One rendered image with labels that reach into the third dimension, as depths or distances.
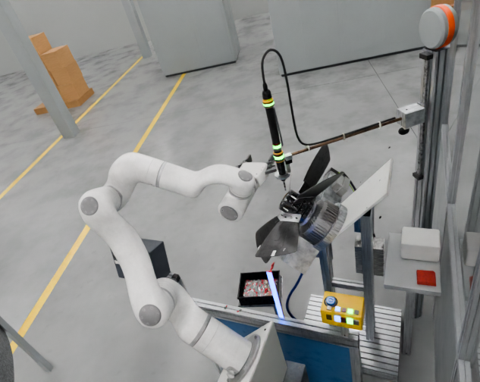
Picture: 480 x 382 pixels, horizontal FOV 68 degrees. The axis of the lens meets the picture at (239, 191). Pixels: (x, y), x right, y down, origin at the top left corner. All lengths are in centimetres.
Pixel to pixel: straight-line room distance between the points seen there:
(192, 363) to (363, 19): 595
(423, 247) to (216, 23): 733
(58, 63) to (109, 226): 821
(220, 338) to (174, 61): 810
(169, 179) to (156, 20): 781
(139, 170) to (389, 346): 199
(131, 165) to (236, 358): 72
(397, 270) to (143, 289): 125
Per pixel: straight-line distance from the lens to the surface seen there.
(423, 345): 275
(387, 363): 258
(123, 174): 121
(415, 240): 196
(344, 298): 159
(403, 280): 193
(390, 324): 271
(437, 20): 166
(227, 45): 866
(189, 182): 116
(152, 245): 181
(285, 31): 694
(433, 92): 177
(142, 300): 123
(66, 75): 939
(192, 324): 127
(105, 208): 118
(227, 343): 130
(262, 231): 201
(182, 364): 288
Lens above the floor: 235
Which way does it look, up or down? 35 degrees down
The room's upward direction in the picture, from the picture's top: 16 degrees counter-clockwise
